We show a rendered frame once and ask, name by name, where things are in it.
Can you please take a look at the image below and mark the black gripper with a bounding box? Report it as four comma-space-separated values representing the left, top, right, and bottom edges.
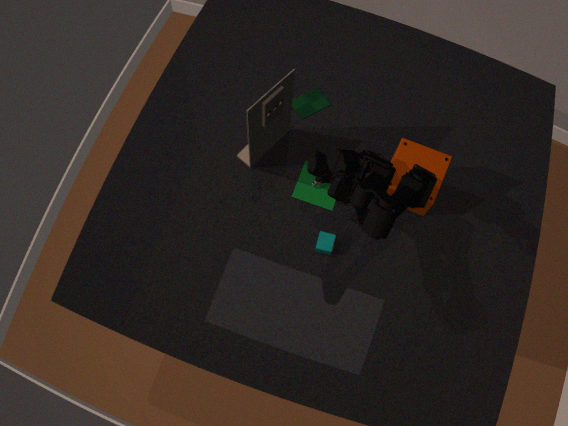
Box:
307, 150, 356, 183

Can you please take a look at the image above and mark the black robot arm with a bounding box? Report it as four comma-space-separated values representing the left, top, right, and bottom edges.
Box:
327, 149, 437, 240

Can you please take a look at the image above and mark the green square mat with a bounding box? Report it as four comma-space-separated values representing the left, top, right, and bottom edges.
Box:
292, 160, 336, 211

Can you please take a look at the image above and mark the beige panel with black sockets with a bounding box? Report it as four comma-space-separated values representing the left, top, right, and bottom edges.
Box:
237, 69, 296, 167

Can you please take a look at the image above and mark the small teal block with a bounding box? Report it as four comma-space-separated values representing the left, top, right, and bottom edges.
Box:
315, 231, 336, 255

